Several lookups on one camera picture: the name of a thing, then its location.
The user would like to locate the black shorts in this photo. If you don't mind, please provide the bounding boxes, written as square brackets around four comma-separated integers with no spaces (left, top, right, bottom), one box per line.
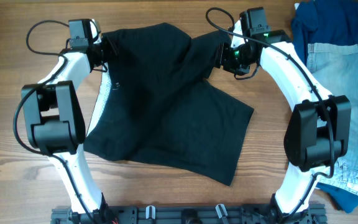
[83,23,254,185]

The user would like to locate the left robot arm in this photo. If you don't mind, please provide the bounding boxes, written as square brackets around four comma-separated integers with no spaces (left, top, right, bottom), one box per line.
[12,19,119,223]

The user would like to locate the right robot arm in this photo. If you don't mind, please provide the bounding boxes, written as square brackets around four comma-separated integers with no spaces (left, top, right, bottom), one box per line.
[216,7,351,223]

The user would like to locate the light blue denim jeans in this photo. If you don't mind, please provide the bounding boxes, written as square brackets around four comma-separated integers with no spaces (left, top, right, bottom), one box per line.
[305,42,358,208]

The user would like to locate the blue shirt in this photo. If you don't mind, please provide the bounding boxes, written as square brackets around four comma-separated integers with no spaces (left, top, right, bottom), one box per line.
[291,0,358,63]

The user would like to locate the left black cable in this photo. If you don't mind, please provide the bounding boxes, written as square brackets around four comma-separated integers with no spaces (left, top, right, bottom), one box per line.
[12,19,99,224]

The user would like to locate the black cable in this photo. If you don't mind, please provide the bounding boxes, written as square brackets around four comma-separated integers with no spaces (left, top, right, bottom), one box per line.
[12,19,99,224]
[204,7,336,218]

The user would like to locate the right black cable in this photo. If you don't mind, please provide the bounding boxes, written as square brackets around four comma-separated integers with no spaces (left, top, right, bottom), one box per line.
[204,7,336,218]

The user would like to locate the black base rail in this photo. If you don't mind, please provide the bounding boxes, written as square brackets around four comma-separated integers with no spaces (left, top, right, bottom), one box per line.
[50,204,328,224]

